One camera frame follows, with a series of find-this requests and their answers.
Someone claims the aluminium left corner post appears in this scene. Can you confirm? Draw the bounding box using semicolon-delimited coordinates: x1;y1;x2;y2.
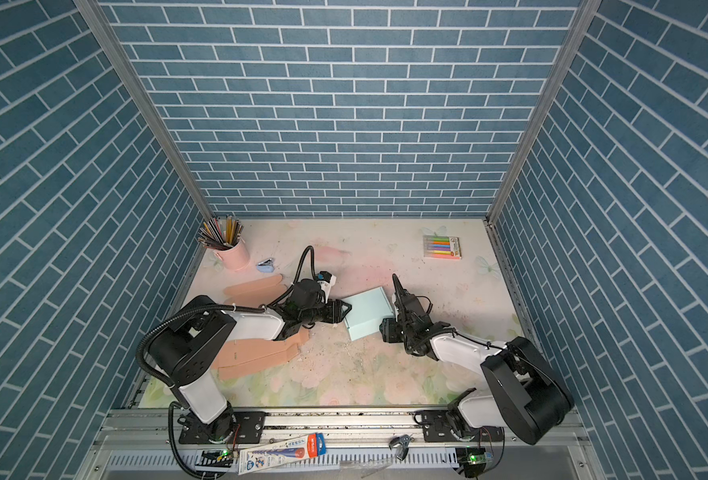
74;0;214;219

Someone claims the pink metal pencil bucket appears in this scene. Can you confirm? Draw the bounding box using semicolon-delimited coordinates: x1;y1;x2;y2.
214;239;251;271

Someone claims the small metal clip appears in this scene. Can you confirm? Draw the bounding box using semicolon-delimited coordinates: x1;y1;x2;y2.
388;434;413;462

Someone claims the pink paper box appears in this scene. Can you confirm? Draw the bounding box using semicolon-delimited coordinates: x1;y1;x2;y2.
212;274;310;380

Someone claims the bundle of coloured pencils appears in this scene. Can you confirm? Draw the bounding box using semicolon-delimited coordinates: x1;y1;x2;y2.
197;216;243;251

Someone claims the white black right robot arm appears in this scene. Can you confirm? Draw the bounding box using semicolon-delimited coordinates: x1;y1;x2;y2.
380;286;575;445

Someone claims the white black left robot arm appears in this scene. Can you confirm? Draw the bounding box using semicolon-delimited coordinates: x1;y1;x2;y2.
135;278;353;425

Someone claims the aluminium corner post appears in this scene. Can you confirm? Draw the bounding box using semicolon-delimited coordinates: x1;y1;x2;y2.
74;0;214;219
487;0;601;226

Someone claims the clear box of markers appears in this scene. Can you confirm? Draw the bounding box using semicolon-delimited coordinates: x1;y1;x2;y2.
423;235;462;260

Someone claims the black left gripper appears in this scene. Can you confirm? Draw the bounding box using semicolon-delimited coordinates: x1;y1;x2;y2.
299;298;354;326

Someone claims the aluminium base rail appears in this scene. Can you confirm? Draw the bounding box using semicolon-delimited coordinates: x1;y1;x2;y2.
77;407;604;479

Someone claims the light teal paper box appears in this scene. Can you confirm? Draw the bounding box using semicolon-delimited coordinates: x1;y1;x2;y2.
343;287;395;341

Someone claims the blue red white packet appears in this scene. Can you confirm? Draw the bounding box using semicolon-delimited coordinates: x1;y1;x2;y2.
238;433;327;475

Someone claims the light blue small stapler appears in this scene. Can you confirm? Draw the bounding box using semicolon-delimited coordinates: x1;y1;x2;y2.
256;258;275;273

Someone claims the aluminium right corner post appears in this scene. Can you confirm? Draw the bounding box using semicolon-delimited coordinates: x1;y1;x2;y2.
487;0;601;226

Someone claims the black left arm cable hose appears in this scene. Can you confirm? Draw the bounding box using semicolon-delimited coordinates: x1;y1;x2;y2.
134;245;318;388

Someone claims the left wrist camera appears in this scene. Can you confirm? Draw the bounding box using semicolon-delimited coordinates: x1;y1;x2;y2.
316;271;337;303

